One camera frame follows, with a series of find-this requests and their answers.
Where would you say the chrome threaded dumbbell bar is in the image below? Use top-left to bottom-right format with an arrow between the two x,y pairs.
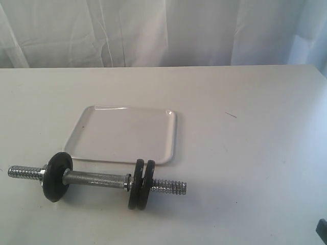
8,165 -> 186,195

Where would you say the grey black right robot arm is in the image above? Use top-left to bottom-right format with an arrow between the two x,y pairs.
315,218 -> 327,245

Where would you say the white rectangular tray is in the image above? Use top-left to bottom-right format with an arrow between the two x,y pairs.
63,105 -> 177,165

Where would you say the black weight plate with nut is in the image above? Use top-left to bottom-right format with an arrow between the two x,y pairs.
42,152 -> 73,203

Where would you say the chrome spinlock collar nut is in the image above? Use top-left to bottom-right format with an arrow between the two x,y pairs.
39,164 -> 47,186

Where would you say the white backdrop curtain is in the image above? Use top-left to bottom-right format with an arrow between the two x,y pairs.
1,1 -> 326,74

